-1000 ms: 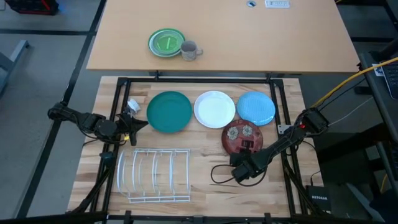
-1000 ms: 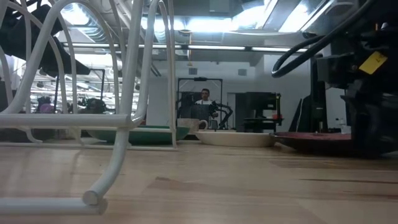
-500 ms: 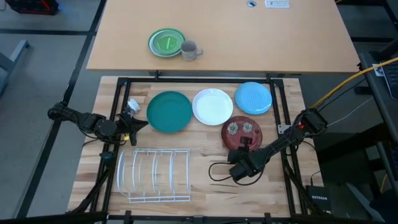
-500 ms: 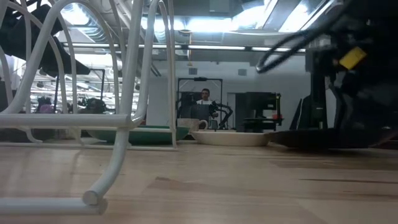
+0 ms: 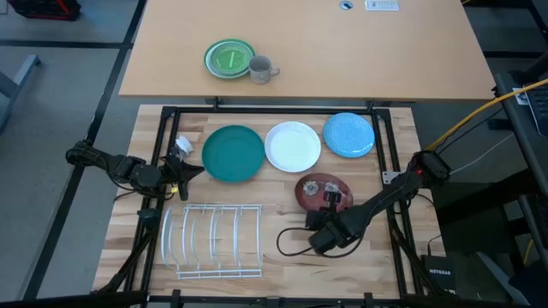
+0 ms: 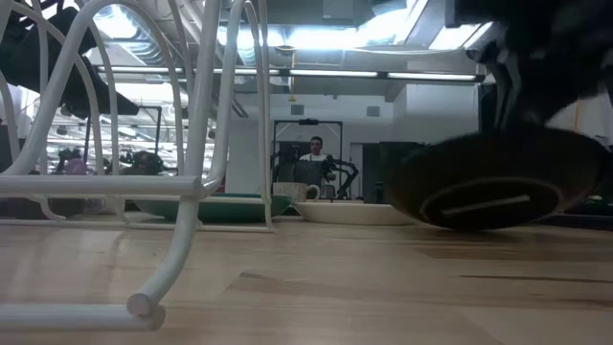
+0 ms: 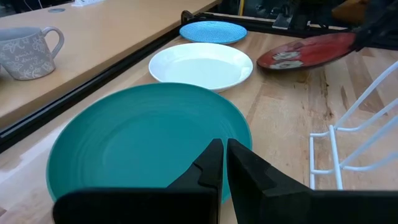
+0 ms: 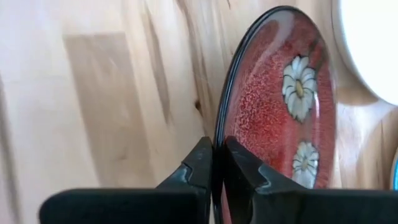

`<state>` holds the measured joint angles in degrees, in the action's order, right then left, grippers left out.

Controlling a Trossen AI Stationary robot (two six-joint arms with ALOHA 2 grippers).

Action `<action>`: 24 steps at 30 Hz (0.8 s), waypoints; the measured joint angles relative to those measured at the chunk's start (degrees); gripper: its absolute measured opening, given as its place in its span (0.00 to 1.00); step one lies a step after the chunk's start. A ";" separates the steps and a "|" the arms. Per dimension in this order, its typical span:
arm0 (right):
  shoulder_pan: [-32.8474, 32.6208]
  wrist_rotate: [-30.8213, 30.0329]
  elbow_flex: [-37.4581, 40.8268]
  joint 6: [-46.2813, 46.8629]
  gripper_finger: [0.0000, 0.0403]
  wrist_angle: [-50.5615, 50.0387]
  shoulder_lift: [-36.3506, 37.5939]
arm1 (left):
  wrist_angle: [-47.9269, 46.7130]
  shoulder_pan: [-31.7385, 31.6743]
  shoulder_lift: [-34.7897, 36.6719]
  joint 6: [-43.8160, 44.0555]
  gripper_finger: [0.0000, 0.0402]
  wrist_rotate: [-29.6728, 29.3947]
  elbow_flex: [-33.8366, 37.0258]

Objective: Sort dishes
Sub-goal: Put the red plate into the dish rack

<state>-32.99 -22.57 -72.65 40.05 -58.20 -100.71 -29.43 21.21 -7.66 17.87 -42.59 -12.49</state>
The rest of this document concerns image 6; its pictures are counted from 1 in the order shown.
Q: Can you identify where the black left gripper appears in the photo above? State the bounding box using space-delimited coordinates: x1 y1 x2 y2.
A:
0 7 140 119

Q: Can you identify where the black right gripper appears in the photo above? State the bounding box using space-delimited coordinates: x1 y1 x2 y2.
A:
444 0 613 130

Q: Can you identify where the brown plate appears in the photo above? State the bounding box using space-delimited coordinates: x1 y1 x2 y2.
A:
384 125 613 233

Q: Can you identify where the teal plate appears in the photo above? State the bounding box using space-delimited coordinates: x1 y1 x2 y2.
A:
132 192 292 224

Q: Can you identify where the white plate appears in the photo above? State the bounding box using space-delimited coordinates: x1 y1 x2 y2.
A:
291 199 416 227

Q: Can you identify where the dark cabinet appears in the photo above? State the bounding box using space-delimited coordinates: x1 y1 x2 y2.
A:
361 140 427 205

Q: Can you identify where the long ceiling light bar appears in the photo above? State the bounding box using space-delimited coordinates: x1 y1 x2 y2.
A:
95 65 486 82

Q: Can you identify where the person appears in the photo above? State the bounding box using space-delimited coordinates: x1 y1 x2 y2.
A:
298 135 336 163

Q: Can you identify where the speckled beige mug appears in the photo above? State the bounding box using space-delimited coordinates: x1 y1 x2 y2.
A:
271 181 322 203

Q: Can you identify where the white wire dish rack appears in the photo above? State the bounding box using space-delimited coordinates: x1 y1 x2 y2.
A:
0 0 277 333

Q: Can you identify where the background black rig frame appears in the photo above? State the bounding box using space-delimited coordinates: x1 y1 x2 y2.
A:
272 118 344 200

